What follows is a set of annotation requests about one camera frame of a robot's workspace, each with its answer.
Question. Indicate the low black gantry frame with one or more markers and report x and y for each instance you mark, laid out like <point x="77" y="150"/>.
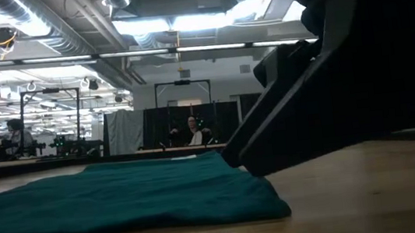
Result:
<point x="182" y="82"/>

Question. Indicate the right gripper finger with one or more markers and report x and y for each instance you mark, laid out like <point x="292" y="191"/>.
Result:
<point x="273" y="105"/>
<point x="310" y="128"/>

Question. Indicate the person at distant robot station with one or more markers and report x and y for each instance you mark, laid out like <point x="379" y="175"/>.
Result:
<point x="17" y="136"/>

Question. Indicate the tall black gantry frame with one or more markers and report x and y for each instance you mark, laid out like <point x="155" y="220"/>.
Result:
<point x="78" y="107"/>

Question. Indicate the long ceiling light bar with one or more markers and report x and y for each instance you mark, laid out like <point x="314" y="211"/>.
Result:
<point x="133" y="53"/>

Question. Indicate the black partition screen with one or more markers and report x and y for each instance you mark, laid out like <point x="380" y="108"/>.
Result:
<point x="157" y="126"/>

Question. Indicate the green microfiber towel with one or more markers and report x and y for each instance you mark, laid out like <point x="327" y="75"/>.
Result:
<point x="130" y="196"/>

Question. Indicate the black hanging spotlight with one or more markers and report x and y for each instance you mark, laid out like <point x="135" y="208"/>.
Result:
<point x="93" y="84"/>

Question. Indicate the grey hanging cloth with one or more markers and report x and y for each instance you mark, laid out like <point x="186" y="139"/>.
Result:
<point x="124" y="130"/>

